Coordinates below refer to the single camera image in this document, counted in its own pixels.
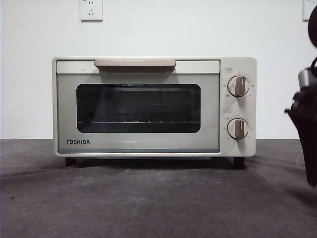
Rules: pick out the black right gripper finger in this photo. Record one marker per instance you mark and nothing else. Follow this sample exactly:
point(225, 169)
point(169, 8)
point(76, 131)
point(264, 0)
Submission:
point(307, 143)

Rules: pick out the cream Toshiba toaster oven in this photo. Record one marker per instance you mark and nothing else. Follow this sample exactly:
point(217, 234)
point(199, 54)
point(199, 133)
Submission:
point(247, 148)

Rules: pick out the beige oven knob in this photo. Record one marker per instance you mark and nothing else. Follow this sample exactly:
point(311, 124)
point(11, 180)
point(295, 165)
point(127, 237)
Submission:
point(239, 86)
point(238, 128)

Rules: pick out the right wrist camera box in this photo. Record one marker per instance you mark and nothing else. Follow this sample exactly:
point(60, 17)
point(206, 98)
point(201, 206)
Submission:
point(305, 78)

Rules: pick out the white wall socket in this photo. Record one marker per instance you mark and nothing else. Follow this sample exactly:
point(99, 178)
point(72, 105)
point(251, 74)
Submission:
point(91, 11)
point(306, 12)

